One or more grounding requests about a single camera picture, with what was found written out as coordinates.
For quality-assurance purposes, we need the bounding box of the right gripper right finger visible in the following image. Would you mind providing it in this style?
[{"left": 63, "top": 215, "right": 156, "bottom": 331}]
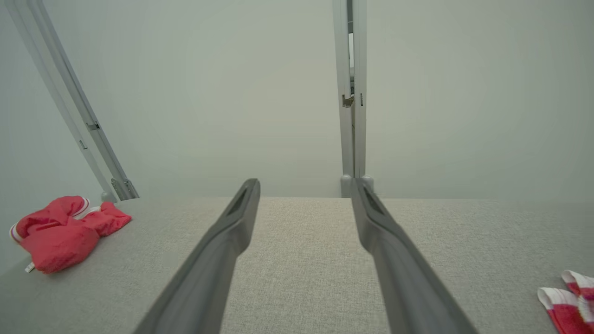
[{"left": 350, "top": 178, "right": 478, "bottom": 334}]

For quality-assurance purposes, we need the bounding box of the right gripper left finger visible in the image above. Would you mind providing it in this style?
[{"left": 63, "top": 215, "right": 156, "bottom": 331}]
[{"left": 135, "top": 179, "right": 260, "bottom": 334}]

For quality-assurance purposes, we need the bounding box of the red basketball jersey white trim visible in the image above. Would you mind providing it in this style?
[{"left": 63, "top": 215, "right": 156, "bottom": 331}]
[{"left": 9, "top": 196, "right": 132, "bottom": 274}]

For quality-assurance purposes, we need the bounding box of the red shorts white stripe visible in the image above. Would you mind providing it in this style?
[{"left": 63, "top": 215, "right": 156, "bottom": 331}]
[{"left": 537, "top": 270, "right": 594, "bottom": 334}]

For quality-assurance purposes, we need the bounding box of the grey double partition post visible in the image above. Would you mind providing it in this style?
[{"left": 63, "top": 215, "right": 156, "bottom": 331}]
[{"left": 332, "top": 0, "right": 374, "bottom": 199}]

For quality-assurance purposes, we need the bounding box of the grey partition post with foot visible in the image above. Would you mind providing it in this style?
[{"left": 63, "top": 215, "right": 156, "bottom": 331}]
[{"left": 5, "top": 0, "right": 140, "bottom": 202}]

